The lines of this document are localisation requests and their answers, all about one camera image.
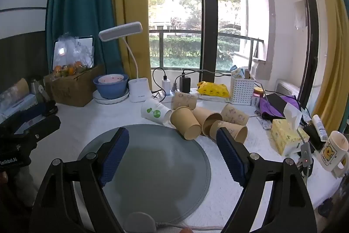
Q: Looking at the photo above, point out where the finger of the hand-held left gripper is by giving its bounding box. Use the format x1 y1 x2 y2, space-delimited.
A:
0 115 61 141
15 101 58 124

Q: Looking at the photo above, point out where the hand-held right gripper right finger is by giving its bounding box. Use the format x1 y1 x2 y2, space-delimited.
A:
216 127 318 233

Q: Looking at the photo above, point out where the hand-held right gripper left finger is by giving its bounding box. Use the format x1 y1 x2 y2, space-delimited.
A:
29 127 130 233

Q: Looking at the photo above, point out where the printed brown paper cup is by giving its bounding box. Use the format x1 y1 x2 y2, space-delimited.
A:
220 103 249 126
209 120 248 144
171 91 197 110

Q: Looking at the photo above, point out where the plain brown paper cup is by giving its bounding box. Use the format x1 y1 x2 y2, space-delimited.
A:
170 107 202 141
192 107 223 136

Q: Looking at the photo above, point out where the white paper cup green print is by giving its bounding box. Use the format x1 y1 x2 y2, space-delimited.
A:
140 98 173 125

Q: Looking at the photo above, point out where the silver bottle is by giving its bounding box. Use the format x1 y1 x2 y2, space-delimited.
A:
29 78 45 102

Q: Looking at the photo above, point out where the clear plastic container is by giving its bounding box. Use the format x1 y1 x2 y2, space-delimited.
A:
0 78 36 115

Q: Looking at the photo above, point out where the cardboard box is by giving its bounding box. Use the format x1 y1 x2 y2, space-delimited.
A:
44 65 105 107

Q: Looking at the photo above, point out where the grey round mat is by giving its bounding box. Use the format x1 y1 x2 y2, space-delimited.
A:
77 124 212 226

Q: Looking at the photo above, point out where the yellow tissue box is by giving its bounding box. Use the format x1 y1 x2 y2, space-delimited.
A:
271 106 310 156

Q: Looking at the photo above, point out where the purple cloth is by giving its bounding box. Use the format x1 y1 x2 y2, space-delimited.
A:
258 95 300 120

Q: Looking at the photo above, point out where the white plate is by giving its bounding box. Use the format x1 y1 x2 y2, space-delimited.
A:
92 88 130 105

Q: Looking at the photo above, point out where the blue bowl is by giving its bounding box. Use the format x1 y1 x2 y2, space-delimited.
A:
93 74 129 100

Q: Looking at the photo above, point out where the white plastic basket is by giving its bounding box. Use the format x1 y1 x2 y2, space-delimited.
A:
230 75 256 106

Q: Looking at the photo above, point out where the clear bag of fruit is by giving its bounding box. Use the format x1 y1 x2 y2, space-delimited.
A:
53 33 95 78

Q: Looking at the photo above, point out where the white desk lamp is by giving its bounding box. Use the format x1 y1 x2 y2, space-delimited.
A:
99 22 150 103

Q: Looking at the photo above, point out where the white round puck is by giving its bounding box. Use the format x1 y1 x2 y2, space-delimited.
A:
124 212 157 233

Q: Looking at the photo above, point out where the yellow wipes packet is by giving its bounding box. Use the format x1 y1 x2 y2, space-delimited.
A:
197 81 230 98

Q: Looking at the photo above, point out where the black pouch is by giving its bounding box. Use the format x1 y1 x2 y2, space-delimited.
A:
266 93 290 116

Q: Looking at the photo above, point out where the white power strip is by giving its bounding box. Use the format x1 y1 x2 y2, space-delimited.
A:
153 88 200 103

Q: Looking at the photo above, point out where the black charger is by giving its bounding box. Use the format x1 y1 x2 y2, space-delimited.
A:
179 73 191 93

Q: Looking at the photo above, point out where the white charger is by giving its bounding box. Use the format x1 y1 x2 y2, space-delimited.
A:
161 79 172 95

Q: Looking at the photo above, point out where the white outdoor unit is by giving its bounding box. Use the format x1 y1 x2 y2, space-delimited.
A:
275 79 300 102

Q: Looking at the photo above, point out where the white tube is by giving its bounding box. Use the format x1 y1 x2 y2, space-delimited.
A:
312 115 328 141

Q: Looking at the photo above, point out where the white cartoon mug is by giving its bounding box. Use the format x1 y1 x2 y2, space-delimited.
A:
318 131 349 177

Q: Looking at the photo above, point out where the teal curtain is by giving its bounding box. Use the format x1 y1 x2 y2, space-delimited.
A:
45 0 123 78

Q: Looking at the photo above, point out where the balcony railing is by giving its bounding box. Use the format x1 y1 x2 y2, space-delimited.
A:
149 29 264 70

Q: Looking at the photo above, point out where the yellow curtain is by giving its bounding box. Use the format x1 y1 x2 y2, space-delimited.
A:
109 0 152 91
308 0 349 124

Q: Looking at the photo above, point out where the cable switch with red light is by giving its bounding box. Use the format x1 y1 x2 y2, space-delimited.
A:
299 142 310 168

